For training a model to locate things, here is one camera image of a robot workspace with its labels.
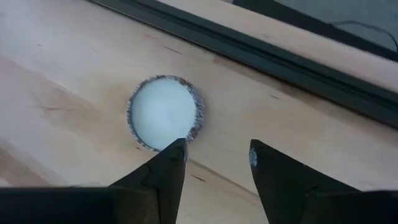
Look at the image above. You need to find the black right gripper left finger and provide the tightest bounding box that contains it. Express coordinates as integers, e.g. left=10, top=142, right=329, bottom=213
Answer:
left=0, top=138, right=188, bottom=224

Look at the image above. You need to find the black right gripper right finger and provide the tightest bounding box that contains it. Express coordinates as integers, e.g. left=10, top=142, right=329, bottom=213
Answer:
left=248, top=139, right=398, bottom=224

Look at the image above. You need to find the black metal table frame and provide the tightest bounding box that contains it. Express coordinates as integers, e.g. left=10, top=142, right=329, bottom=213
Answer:
left=88, top=0, right=398, bottom=130

